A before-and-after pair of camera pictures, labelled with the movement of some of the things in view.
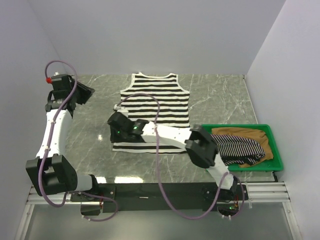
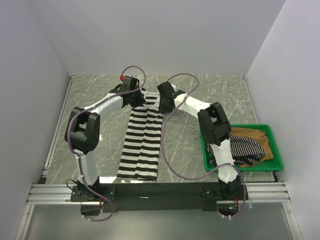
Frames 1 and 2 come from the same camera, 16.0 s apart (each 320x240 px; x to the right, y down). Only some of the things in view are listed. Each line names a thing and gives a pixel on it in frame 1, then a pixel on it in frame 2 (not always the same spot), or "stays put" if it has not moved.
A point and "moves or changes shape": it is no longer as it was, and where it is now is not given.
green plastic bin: x=273 y=164 stays put
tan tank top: x=258 y=135 stays put
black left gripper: x=86 y=91 → x=141 y=100
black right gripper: x=114 y=138 → x=162 y=108
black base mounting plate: x=140 y=197 stays put
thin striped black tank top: x=234 y=150 stays put
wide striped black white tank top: x=175 y=110 moves or changes shape
